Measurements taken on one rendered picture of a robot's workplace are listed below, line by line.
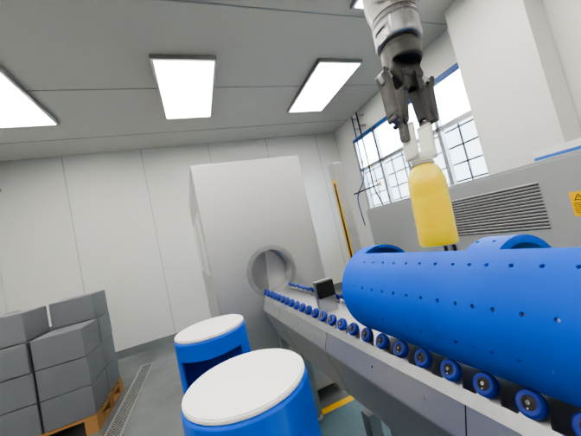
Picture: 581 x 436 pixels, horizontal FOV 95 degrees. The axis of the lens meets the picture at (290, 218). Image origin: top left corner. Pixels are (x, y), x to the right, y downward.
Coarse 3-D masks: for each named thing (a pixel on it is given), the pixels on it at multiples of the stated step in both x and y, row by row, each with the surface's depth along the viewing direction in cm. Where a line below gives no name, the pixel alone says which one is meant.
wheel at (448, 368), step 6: (444, 360) 60; (450, 360) 59; (444, 366) 60; (450, 366) 59; (456, 366) 58; (444, 372) 59; (450, 372) 58; (456, 372) 57; (462, 372) 57; (450, 378) 57; (456, 378) 57
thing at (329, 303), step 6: (312, 282) 131; (318, 282) 130; (324, 282) 130; (330, 282) 131; (318, 288) 128; (324, 288) 129; (330, 288) 130; (318, 294) 128; (324, 294) 129; (330, 294) 130; (318, 300) 129; (324, 300) 130; (330, 300) 131; (336, 300) 132; (318, 306) 130; (324, 306) 129; (330, 306) 131; (336, 306) 132
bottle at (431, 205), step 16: (432, 160) 50; (416, 176) 49; (432, 176) 48; (416, 192) 49; (432, 192) 48; (448, 192) 48; (416, 208) 50; (432, 208) 47; (448, 208) 47; (416, 224) 51; (432, 224) 47; (448, 224) 47; (432, 240) 47; (448, 240) 46
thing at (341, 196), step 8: (336, 168) 160; (336, 176) 159; (336, 184) 159; (344, 184) 160; (336, 192) 160; (344, 192) 159; (336, 200) 162; (344, 200) 158; (344, 208) 157; (344, 216) 157; (352, 216) 159; (344, 224) 159; (352, 224) 158; (344, 232) 160; (352, 232) 157; (352, 240) 156; (352, 248) 156; (360, 248) 157; (392, 432) 153
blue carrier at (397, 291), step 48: (480, 240) 56; (528, 240) 53; (384, 288) 70; (432, 288) 56; (480, 288) 48; (528, 288) 41; (576, 288) 36; (432, 336) 58; (480, 336) 47; (528, 336) 40; (576, 336) 35; (528, 384) 44; (576, 384) 36
